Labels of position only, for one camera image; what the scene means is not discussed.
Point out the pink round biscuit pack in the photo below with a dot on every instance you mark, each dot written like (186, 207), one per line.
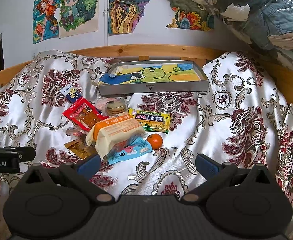
(100, 105)

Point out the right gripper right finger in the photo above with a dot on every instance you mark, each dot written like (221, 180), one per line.
(217, 176)

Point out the orange cream bread package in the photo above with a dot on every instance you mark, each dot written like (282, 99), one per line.
(114, 133)

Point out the yellow seaweed cracker packet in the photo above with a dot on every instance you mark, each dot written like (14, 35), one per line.
(152, 121)

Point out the bagged folded quilts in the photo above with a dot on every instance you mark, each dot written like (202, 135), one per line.
(266, 25)

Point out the wooden bed frame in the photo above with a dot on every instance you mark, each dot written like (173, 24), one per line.
(283, 77)

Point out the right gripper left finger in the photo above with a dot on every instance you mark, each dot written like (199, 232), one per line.
(79, 175)

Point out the brown small snack packet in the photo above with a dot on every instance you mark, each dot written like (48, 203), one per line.
(80, 148)

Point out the beige round biscuit pack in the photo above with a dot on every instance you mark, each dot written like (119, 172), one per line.
(115, 107)

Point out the light blue snack packet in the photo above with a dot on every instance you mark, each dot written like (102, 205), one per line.
(136, 149)

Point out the white wall pipe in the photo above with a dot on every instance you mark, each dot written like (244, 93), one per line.
(106, 21)

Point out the green cartoon drawing sheet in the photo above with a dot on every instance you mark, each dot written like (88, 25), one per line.
(150, 73)

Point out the red snack packet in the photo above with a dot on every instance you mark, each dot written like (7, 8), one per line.
(84, 114)

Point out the orange tangerine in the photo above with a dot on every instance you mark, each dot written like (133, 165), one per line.
(155, 140)

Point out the blond child poster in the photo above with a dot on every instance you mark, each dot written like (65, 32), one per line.
(78, 17)

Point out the swirly orange purple poster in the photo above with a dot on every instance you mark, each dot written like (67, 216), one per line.
(124, 15)

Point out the floral satin bedspread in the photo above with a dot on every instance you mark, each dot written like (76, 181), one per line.
(242, 118)

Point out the green flower poster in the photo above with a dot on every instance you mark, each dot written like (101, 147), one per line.
(190, 15)

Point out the grey cardboard tray box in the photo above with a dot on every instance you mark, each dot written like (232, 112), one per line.
(181, 86)

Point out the dark blue calcium packet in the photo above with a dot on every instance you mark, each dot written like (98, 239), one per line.
(71, 93)

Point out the mermaid girl poster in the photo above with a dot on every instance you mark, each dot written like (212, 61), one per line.
(45, 24)

